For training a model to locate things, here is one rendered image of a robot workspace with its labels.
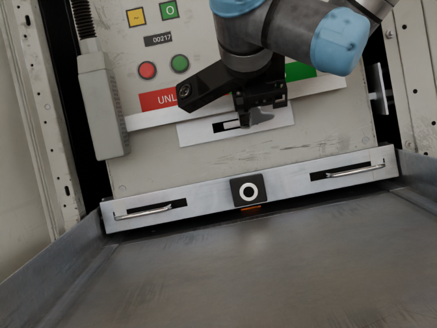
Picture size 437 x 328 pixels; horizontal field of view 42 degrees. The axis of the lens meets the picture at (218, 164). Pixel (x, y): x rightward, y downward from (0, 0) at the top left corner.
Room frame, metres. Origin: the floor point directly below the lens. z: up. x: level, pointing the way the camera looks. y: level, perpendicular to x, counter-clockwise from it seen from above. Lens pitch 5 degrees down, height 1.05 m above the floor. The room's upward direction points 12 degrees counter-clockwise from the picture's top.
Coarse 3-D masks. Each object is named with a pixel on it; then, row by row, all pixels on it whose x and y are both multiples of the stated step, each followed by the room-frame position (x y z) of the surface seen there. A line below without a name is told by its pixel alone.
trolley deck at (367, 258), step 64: (128, 256) 0.91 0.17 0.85; (192, 256) 0.82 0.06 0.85; (256, 256) 0.75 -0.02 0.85; (320, 256) 0.69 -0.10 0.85; (384, 256) 0.64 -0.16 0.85; (64, 320) 0.65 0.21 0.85; (128, 320) 0.60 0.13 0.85; (192, 320) 0.56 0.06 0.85; (256, 320) 0.53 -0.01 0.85; (320, 320) 0.50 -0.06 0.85; (384, 320) 0.47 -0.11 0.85
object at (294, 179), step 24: (384, 144) 1.03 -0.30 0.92; (288, 168) 1.02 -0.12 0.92; (312, 168) 1.02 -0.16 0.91; (336, 168) 1.02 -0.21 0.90; (384, 168) 1.02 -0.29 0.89; (168, 192) 1.03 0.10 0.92; (192, 192) 1.03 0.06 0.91; (216, 192) 1.03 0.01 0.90; (288, 192) 1.02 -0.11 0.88; (312, 192) 1.02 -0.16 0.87; (144, 216) 1.03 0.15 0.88; (168, 216) 1.03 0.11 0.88; (192, 216) 1.03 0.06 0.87
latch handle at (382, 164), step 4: (380, 164) 0.98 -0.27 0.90; (384, 164) 0.99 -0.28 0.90; (360, 168) 0.98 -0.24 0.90; (364, 168) 0.98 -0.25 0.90; (368, 168) 0.98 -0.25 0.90; (372, 168) 0.98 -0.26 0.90; (376, 168) 0.98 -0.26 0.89; (380, 168) 0.98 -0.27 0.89; (324, 172) 1.02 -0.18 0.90; (340, 172) 0.98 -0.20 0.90; (344, 172) 0.98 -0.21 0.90; (348, 172) 0.98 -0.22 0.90; (352, 172) 0.98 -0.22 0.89; (356, 172) 0.98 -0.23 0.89; (360, 172) 0.98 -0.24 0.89; (328, 176) 0.99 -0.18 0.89; (332, 176) 0.99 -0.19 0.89; (336, 176) 0.98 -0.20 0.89; (340, 176) 0.98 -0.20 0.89
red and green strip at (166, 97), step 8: (288, 64) 1.03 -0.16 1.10; (296, 64) 1.03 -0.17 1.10; (304, 64) 1.03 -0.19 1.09; (288, 72) 1.03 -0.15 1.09; (296, 72) 1.03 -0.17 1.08; (304, 72) 1.03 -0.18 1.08; (312, 72) 1.03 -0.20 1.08; (288, 80) 1.03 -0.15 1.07; (296, 80) 1.03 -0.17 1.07; (168, 88) 1.04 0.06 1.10; (144, 96) 1.04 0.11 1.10; (152, 96) 1.04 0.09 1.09; (160, 96) 1.04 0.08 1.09; (168, 96) 1.04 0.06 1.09; (176, 96) 1.04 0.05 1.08; (144, 104) 1.04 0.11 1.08; (152, 104) 1.04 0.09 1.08; (160, 104) 1.04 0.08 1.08; (168, 104) 1.04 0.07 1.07; (176, 104) 1.04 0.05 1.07
